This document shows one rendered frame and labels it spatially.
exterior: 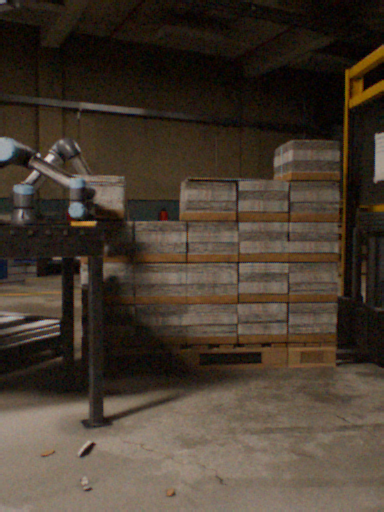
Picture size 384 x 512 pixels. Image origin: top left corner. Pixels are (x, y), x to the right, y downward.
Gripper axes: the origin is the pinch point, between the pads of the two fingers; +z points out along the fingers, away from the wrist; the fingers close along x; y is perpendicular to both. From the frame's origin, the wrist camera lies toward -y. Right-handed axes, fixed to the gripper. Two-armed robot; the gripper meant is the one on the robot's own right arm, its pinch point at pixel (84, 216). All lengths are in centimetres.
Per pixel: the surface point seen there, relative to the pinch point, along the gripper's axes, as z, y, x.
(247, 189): 5, 16, -89
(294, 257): 4, -22, -116
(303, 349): 5, -74, -123
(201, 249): 5, -17, -64
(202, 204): 4, 8, -64
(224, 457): -109, -85, -59
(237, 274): 12, -32, -85
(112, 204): 3.4, 6.9, -14.7
